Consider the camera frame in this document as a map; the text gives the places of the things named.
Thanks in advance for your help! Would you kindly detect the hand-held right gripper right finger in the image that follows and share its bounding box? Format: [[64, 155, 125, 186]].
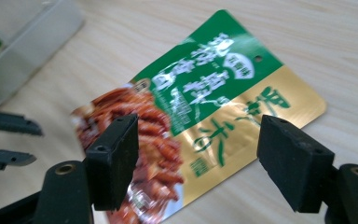
[[255, 114, 337, 215]]

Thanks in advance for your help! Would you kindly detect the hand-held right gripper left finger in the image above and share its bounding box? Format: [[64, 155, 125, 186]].
[[85, 113, 140, 212]]

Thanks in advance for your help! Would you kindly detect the clear plastic container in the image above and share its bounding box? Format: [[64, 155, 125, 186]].
[[0, 0, 86, 111]]

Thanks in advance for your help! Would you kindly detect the green and gold snack packet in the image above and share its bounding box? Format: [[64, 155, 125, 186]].
[[70, 8, 328, 224]]

